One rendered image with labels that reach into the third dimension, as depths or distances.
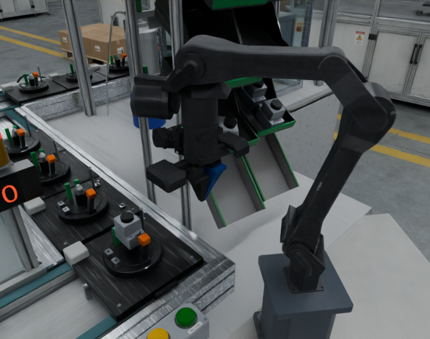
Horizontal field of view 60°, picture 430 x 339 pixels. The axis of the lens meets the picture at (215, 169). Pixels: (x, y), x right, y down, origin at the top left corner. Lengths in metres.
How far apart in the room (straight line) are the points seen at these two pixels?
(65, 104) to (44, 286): 1.21
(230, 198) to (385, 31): 3.77
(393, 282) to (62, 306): 0.82
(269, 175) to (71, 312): 0.62
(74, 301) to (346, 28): 4.25
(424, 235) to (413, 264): 1.58
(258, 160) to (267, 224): 0.22
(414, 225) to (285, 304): 2.16
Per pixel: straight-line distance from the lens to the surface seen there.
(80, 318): 0.92
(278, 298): 0.73
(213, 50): 0.52
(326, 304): 0.74
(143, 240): 0.82
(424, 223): 2.86
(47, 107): 1.99
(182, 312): 0.81
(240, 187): 1.01
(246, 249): 1.09
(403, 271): 1.15
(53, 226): 1.09
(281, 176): 1.11
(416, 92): 4.65
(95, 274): 0.92
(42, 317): 0.95
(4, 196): 0.82
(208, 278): 0.88
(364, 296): 1.05
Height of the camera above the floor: 1.62
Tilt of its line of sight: 32 degrees down
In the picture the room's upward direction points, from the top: straight up
